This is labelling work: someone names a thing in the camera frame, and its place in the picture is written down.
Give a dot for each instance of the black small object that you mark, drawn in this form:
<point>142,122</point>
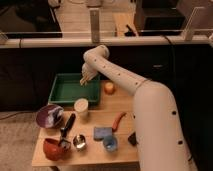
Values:
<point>132,139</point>

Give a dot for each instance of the small metal cup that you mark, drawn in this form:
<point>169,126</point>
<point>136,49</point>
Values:
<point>79,142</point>

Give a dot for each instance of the metal upright bracket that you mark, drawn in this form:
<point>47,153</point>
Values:
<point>95,25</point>

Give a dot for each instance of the blue sponge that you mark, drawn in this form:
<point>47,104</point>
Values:
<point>100,133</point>

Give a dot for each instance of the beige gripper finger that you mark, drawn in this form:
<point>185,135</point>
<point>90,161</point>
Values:
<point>81,81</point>
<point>85,82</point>

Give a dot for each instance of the purple bowl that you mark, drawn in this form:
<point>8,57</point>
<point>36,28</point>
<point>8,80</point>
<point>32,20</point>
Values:
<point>49,116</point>

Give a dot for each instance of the red orange pot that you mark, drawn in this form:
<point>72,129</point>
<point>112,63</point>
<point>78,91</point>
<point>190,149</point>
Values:
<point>55,150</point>

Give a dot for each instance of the blue plastic cup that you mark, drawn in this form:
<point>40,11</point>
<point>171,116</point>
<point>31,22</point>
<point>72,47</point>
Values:
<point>110,143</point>

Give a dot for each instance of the white cylindrical cup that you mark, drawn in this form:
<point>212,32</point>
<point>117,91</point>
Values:
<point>81,107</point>

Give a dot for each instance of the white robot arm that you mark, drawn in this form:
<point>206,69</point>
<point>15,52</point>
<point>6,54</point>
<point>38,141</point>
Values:
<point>160,142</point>

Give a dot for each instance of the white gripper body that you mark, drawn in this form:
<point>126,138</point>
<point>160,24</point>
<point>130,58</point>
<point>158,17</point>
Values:
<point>88,72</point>

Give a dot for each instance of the green plastic tray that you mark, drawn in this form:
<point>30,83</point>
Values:
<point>66,89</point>

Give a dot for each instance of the white horizontal rail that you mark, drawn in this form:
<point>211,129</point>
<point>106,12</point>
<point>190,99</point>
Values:
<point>108,41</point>

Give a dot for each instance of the black box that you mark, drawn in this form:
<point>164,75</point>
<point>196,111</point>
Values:
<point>158,15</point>

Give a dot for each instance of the black handled scoop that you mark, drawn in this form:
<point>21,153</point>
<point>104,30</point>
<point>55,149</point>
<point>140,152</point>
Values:
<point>67,126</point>

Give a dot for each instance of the orange round fruit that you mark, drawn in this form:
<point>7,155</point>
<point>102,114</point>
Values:
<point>109,88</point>

